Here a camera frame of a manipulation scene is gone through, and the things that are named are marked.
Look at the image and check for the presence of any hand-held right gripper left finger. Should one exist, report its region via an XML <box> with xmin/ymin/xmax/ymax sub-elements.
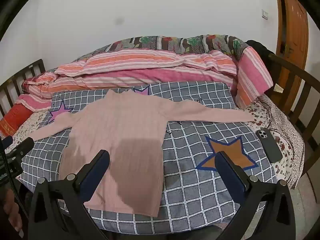
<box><xmin>27</xmin><ymin>149</ymin><xmax>110</xmax><ymax>240</ymax></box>

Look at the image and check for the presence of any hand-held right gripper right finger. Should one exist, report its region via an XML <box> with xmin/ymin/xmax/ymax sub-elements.
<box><xmin>214</xmin><ymin>151</ymin><xmax>297</xmax><ymax>240</ymax></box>

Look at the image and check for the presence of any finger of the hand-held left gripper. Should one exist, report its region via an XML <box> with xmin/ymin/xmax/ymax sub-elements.
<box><xmin>1</xmin><ymin>136</ymin><xmax>13</xmax><ymax>150</ymax></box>
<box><xmin>5</xmin><ymin>137</ymin><xmax>35</xmax><ymax>161</ymax></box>

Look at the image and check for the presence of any pink knit sweater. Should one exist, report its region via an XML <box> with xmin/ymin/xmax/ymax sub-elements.
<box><xmin>32</xmin><ymin>90</ymin><xmax>255</xmax><ymax>217</ymax></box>

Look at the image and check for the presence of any person's left hand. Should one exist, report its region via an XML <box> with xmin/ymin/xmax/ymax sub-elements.
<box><xmin>0</xmin><ymin>189</ymin><xmax>25</xmax><ymax>238</ymax></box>

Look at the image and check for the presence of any red pillow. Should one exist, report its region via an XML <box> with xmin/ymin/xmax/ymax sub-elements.
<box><xmin>0</xmin><ymin>102</ymin><xmax>33</xmax><ymax>137</ymax></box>

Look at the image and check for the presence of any grey checked star blanket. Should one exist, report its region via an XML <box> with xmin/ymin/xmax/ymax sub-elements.
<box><xmin>21</xmin><ymin>81</ymin><xmax>278</xmax><ymax>234</ymax></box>

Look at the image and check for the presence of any dark smartphone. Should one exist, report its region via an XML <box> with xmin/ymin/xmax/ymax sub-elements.
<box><xmin>255</xmin><ymin>128</ymin><xmax>283</xmax><ymax>163</ymax></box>

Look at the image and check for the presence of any pink orange striped quilt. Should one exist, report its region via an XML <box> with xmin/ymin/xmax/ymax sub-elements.
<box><xmin>15</xmin><ymin>47</ymin><xmax>273</xmax><ymax>112</ymax></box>

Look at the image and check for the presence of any dark wooden footboard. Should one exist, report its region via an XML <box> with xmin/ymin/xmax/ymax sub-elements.
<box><xmin>265</xmin><ymin>51</ymin><xmax>320</xmax><ymax>180</ymax></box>

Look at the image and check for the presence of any dark cloth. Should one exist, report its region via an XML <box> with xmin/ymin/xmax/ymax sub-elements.
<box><xmin>246</xmin><ymin>40</ymin><xmax>275</xmax><ymax>58</ymax></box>

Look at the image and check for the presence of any floral patchwork quilt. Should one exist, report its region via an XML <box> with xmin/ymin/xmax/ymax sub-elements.
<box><xmin>89</xmin><ymin>34</ymin><xmax>250</xmax><ymax>60</ymax></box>

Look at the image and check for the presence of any orange wooden door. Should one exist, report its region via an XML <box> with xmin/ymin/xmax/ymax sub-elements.
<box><xmin>272</xmin><ymin>0</ymin><xmax>309</xmax><ymax>98</ymax></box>

